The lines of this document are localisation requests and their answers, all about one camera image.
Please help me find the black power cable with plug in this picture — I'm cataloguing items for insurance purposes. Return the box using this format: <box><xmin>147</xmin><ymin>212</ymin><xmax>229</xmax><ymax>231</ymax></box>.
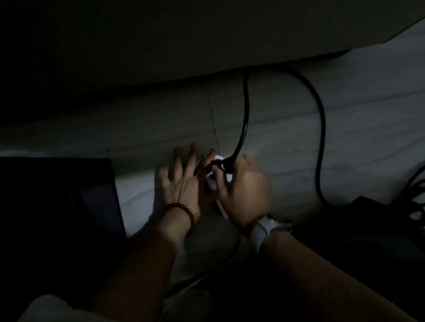
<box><xmin>206</xmin><ymin>59</ymin><xmax>348</xmax><ymax>210</ymax></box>

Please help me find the person's right hand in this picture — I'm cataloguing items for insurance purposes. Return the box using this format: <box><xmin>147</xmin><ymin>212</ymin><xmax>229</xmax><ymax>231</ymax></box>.
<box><xmin>205</xmin><ymin>150</ymin><xmax>278</xmax><ymax>235</ymax></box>

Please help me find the person's right forearm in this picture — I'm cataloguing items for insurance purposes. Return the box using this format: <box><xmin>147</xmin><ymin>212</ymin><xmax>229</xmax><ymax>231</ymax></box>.
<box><xmin>249</xmin><ymin>229</ymin><xmax>425</xmax><ymax>322</ymax></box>

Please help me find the black flat case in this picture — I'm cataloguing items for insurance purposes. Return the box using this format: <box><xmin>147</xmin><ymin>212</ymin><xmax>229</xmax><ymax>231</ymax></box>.
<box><xmin>0</xmin><ymin>146</ymin><xmax>137</xmax><ymax>322</ymax></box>

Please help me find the white wristwatch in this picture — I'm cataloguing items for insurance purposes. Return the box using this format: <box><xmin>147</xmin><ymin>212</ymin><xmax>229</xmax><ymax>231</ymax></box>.
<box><xmin>247</xmin><ymin>213</ymin><xmax>294</xmax><ymax>258</ymax></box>

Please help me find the white power strip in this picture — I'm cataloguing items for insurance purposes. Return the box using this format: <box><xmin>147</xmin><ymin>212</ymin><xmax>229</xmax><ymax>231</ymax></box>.
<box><xmin>199</xmin><ymin>153</ymin><xmax>237</xmax><ymax>221</ymax></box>

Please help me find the white garment sleeve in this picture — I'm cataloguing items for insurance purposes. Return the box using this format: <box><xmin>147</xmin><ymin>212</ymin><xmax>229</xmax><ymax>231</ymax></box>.
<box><xmin>16</xmin><ymin>290</ymin><xmax>151</xmax><ymax>322</ymax></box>

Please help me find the person's left forearm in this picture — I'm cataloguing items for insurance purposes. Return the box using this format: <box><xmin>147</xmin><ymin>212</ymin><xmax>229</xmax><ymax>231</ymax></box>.
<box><xmin>89</xmin><ymin>203</ymin><xmax>200</xmax><ymax>322</ymax></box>

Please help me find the red bead bracelet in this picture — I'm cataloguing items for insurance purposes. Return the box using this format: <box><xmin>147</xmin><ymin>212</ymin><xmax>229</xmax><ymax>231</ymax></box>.
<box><xmin>161</xmin><ymin>201</ymin><xmax>199</xmax><ymax>235</ymax></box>

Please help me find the person's left hand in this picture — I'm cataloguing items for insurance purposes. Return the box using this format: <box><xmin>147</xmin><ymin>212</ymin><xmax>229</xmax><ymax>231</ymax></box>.
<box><xmin>154</xmin><ymin>140</ymin><xmax>219</xmax><ymax>216</ymax></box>

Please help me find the black bag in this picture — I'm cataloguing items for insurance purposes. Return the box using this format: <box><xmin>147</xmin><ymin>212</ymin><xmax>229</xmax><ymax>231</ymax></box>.
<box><xmin>286</xmin><ymin>189</ymin><xmax>425</xmax><ymax>322</ymax></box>

